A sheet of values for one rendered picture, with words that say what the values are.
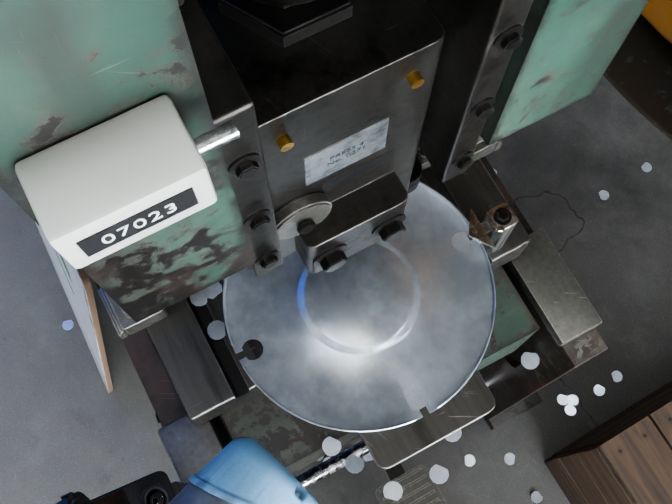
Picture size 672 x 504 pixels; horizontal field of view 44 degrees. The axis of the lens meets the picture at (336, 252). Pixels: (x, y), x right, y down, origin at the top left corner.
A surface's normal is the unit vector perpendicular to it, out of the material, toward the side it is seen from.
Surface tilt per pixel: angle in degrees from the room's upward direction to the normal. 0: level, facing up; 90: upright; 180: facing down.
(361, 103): 90
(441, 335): 0
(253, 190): 90
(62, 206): 0
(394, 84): 90
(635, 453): 0
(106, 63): 90
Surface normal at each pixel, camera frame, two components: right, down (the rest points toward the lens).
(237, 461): -0.40, -0.68
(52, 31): 0.47, 0.84
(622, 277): 0.00, -0.30
